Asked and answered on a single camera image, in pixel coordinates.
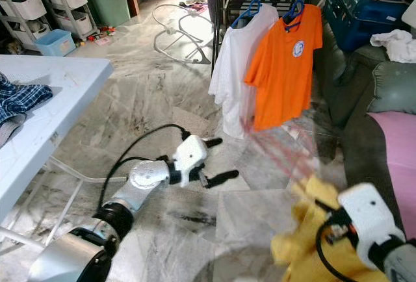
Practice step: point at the yellow shirt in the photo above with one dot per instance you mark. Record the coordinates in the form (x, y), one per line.
(299, 249)

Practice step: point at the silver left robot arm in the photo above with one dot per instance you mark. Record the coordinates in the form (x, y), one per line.
(146, 177)

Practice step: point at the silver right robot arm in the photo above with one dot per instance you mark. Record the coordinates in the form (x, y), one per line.
(403, 269)

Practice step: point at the white t-shirt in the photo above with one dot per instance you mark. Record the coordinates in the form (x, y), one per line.
(234, 67)

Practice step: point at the pink cushion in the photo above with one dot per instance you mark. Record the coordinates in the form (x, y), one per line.
(396, 165)

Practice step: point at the orange t-shirt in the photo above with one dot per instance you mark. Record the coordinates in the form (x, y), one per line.
(283, 80)

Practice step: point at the black metal drying rack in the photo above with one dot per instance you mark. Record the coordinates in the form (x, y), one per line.
(214, 28)

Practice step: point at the dark green sofa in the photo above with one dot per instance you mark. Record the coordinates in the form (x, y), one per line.
(357, 100)

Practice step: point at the blue plaid shirt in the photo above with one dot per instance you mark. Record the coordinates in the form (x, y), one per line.
(19, 100)

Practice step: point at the pink cloth heap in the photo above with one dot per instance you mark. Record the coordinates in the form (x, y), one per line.
(192, 3)

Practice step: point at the pink card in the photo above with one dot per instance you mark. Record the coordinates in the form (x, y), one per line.
(102, 39)

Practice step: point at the white folding table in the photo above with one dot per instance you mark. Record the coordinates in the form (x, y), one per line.
(52, 80)

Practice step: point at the light blue plastic basket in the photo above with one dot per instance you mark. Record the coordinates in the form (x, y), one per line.
(55, 45)

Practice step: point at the white crumpled cloth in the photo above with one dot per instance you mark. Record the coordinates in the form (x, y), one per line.
(396, 45)

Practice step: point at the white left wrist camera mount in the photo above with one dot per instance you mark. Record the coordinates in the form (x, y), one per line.
(190, 153)

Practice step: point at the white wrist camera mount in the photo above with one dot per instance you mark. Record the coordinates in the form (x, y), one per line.
(190, 153)
(370, 220)

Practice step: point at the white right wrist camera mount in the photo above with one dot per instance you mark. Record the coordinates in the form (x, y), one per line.
(370, 220)

